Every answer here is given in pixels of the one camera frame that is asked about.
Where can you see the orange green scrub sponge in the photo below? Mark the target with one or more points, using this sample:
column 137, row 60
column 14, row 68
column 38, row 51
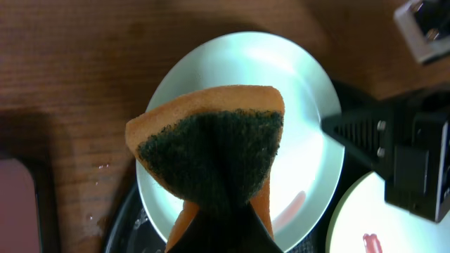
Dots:
column 214, row 147

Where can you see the black rectangular tray brown liquid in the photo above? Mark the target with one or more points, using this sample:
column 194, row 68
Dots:
column 20, row 215

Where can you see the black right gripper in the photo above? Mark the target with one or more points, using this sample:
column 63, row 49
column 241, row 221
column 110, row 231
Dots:
column 407, row 145

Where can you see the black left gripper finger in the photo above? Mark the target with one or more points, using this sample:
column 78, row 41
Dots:
column 196, row 231

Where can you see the round black serving tray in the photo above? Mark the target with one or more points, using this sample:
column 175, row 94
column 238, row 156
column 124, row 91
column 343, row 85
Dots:
column 131, row 231

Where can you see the mint green plate right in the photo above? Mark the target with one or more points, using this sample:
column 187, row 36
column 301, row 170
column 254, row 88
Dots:
column 364, row 223

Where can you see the mint green plate top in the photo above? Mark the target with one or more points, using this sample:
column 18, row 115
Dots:
column 308, row 165

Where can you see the mint green plate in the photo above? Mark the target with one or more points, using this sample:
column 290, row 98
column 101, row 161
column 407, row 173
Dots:
column 308, row 165
column 364, row 223

